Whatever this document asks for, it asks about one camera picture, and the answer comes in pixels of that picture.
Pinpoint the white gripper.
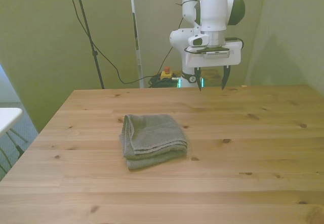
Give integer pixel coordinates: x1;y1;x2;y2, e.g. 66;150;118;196
185;40;242;92

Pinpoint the grey towel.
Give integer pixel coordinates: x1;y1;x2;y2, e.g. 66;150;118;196
119;114;188;171

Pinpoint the yellow emergency stop button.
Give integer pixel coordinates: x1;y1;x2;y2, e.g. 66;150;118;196
160;66;174;81

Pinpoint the black tripod stand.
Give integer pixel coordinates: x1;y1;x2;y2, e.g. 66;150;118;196
71;0;105;89

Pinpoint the white folding table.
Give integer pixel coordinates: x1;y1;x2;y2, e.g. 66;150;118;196
0;107;29;175

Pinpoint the silver wrist camera bar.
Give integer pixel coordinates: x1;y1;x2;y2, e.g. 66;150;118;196
199;48;232;57

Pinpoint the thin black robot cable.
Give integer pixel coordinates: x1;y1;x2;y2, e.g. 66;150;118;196
160;0;201;73

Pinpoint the black cable bundle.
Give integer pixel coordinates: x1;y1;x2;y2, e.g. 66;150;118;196
147;74;179;88

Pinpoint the long black hanging cable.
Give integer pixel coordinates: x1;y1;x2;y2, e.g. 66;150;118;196
64;0;153;85

